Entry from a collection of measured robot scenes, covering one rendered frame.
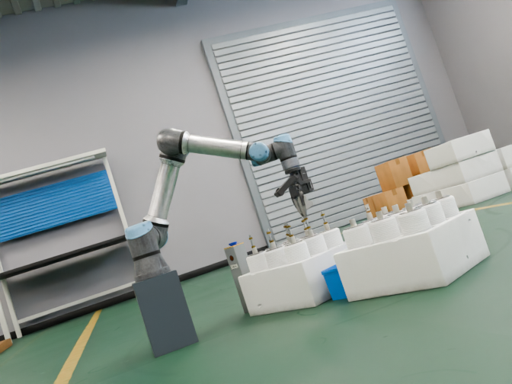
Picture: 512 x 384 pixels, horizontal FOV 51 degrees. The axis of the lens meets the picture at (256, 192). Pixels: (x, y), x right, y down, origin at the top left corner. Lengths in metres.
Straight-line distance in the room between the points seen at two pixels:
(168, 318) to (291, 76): 6.06
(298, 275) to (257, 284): 0.24
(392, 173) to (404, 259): 4.08
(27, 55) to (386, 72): 5.08
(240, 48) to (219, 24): 0.49
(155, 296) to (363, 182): 5.99
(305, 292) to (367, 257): 0.34
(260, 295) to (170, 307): 0.39
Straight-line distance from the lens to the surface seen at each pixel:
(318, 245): 2.24
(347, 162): 7.85
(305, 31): 8.25
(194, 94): 7.59
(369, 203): 6.20
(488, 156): 4.75
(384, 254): 1.87
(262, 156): 2.13
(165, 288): 2.20
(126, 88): 7.54
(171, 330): 2.21
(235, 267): 2.50
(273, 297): 2.25
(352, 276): 1.96
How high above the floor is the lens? 0.36
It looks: 4 degrees up
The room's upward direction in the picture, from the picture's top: 18 degrees counter-clockwise
